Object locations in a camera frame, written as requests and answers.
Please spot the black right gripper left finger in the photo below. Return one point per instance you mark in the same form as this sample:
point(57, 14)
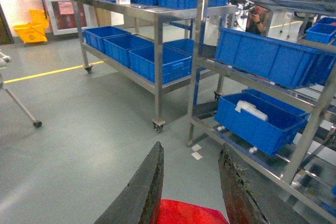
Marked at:
point(140, 200)

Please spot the blue crate with white foam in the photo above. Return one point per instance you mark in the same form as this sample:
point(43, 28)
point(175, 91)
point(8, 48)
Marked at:
point(284, 120)

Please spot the steel wheeled table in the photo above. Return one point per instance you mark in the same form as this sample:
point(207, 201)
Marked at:
point(147, 23)

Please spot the blue crate middle shelf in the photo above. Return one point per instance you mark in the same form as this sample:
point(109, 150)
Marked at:
point(290, 65)

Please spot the red toy block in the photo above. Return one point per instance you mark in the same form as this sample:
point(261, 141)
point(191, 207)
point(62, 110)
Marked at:
point(173, 211)

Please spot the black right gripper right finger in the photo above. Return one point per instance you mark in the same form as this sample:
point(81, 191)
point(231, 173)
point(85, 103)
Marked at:
point(247, 201)

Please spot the yellow mop bucket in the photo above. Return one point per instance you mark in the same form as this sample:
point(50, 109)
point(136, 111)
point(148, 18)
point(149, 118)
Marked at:
point(35, 31)

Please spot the person in dark shirt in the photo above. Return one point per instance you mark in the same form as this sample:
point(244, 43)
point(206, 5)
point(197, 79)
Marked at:
point(256, 20)

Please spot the steel shelf rack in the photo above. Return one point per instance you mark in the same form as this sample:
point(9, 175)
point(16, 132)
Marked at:
point(304, 169)

